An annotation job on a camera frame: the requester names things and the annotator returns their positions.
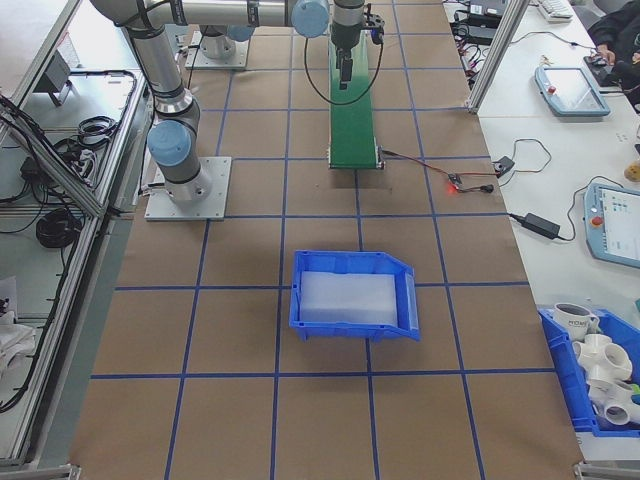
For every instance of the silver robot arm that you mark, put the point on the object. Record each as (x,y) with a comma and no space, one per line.
(217,45)
(165,75)

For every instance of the black sleeved forearm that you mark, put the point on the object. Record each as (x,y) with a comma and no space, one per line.
(617,30)

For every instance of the bare hand of black sleeve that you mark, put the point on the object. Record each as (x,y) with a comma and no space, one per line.
(605,53)

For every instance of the green conveyor belt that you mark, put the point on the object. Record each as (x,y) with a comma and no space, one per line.
(352,135)

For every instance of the power strip with plugs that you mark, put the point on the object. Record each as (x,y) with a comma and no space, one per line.
(472,60)

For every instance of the large black power adapter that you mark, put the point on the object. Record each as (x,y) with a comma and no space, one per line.
(475,32)

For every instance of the black computer with white label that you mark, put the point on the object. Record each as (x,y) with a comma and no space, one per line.
(487,7)

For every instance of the small control board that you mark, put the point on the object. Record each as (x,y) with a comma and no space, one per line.
(454,179)

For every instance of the black barrel plug lead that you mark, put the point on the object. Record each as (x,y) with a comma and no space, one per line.
(486,188)

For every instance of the small black box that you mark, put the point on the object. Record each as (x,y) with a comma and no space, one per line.
(504,165)

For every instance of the blue plastic bin with foam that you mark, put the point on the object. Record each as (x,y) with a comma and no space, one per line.
(350,262)

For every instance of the white keyboard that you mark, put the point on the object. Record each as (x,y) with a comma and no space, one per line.
(555,10)

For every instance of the teach pendant with grey screen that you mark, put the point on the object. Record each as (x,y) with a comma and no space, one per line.
(570,90)

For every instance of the small black power adapter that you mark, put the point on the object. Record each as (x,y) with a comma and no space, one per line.
(542,225)

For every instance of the black controller device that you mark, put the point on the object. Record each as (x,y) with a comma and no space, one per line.
(602,75)

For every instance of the grey metal box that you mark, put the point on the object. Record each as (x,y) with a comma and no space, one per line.
(52,75)

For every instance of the teach pendant with white screen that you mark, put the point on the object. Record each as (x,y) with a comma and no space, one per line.
(600,220)

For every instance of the white printed mug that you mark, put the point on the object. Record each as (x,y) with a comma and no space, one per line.
(570,320)

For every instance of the white PVC pipe fitting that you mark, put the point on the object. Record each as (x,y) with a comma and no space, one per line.
(612,405)
(600,355)

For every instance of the blue bin with pipe fittings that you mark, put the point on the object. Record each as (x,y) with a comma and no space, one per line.
(567,385)

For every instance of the white crumpled cloth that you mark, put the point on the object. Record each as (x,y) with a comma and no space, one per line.
(12,340)

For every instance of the green plastic item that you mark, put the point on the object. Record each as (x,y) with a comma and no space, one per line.
(636,395)

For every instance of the aluminium corner bar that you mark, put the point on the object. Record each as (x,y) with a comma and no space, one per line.
(45,472)
(607,471)

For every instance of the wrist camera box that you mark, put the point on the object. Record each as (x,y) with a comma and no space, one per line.
(375,27)

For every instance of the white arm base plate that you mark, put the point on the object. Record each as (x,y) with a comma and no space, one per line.
(240,57)
(217,200)

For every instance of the aluminium profile post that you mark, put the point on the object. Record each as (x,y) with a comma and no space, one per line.
(492,55)

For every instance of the V-shaped metal bar frame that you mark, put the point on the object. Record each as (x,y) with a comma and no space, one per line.
(60,172)

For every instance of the black box inside frame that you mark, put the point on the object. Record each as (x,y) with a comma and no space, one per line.
(30,168)

